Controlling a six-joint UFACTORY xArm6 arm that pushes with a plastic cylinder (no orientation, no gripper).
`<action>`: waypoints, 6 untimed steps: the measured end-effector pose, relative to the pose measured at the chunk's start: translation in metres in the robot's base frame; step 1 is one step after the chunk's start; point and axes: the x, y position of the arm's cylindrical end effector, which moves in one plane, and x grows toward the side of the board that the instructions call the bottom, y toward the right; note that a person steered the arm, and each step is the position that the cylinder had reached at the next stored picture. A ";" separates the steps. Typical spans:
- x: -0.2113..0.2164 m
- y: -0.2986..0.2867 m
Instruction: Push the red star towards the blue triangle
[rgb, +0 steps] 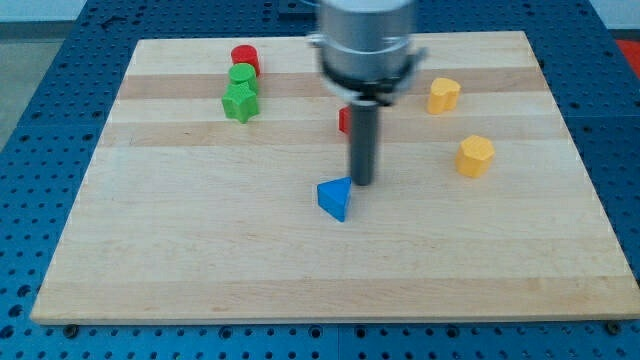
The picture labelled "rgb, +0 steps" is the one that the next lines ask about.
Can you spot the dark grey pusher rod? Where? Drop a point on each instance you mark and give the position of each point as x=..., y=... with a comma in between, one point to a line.
x=363, y=137

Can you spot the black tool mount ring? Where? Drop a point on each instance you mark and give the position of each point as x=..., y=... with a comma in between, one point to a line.
x=355, y=76

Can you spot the red star block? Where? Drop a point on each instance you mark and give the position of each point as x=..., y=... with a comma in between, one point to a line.
x=344, y=114

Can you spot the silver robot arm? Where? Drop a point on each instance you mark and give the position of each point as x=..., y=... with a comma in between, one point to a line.
x=365, y=26

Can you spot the blue triangle block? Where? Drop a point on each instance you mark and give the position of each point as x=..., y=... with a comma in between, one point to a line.
x=334, y=197

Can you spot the green star block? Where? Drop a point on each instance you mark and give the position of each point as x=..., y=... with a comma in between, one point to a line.
x=240, y=102

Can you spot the yellow heart block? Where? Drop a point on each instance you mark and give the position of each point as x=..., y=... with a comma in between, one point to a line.
x=443, y=96

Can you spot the yellow hexagon block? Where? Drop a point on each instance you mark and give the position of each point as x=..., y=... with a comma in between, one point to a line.
x=474, y=156

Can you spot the green cylinder block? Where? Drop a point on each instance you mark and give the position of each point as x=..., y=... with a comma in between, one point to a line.
x=244, y=73

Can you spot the red cylinder block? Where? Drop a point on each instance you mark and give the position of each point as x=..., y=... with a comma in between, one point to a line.
x=248, y=54

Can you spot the wooden board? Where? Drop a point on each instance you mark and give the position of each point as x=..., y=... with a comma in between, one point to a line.
x=187, y=217

